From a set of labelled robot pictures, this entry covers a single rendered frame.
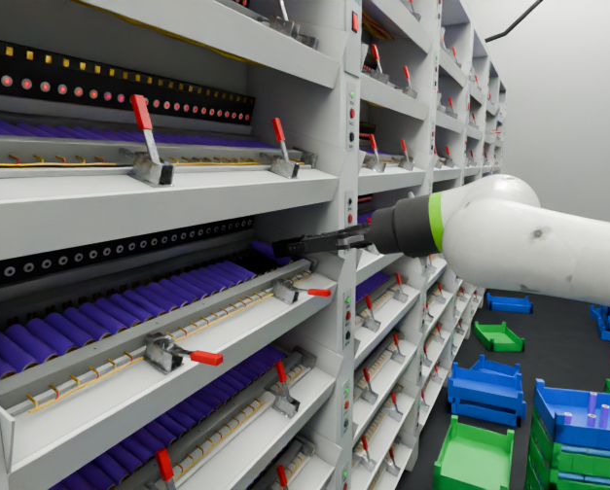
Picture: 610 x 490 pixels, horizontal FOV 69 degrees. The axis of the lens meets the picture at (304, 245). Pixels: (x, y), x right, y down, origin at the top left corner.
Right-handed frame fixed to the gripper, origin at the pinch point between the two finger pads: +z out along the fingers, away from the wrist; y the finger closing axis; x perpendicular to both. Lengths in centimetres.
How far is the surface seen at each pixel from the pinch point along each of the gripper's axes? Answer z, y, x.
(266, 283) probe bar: -0.3, -11.2, -4.2
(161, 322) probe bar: -0.1, -33.1, -3.6
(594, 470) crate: -41, 56, -75
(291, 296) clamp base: -3.8, -10.0, -6.9
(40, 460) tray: -4, -51, -9
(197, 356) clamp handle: -7.9, -36.2, -6.6
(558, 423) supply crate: -35, 54, -61
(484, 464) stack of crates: -11, 70, -85
